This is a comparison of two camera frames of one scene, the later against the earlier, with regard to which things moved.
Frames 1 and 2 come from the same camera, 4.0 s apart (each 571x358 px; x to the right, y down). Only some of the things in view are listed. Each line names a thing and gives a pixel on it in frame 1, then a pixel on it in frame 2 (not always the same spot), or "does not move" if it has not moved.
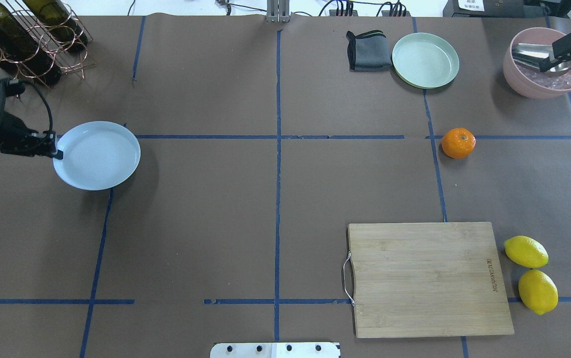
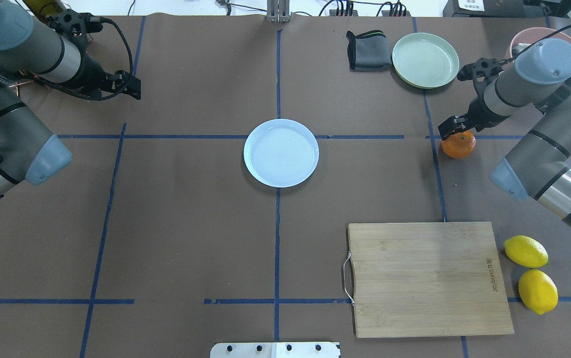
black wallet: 368,51 does not move
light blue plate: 98,155 to 281,152
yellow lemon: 526,251 does not move
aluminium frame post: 278,11 does not move
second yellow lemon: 538,291 does not move
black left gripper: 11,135 to 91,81
